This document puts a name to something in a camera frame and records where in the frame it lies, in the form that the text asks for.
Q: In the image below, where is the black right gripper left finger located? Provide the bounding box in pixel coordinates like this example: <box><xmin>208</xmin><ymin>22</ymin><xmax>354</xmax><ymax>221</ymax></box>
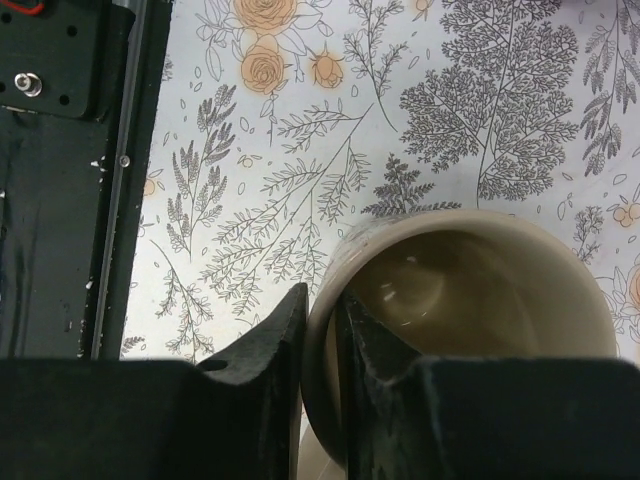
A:
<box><xmin>1</xmin><ymin>283</ymin><xmax>308</xmax><ymax>479</ymax></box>

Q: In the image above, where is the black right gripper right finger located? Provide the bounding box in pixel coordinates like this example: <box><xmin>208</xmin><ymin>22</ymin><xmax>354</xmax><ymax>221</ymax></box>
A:
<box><xmin>335</xmin><ymin>294</ymin><xmax>639</xmax><ymax>479</ymax></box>

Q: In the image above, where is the cream floral mug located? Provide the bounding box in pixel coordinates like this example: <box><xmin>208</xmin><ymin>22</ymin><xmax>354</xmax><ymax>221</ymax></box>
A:
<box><xmin>301</xmin><ymin>209</ymin><xmax>617</xmax><ymax>463</ymax></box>

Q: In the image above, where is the floral table mat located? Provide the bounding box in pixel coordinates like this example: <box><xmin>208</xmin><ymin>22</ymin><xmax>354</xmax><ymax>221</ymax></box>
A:
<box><xmin>121</xmin><ymin>1</ymin><xmax>639</xmax><ymax>361</ymax></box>

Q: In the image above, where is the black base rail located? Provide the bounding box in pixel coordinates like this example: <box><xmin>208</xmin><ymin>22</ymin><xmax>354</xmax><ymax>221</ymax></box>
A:
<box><xmin>1</xmin><ymin>1</ymin><xmax>174</xmax><ymax>363</ymax></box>

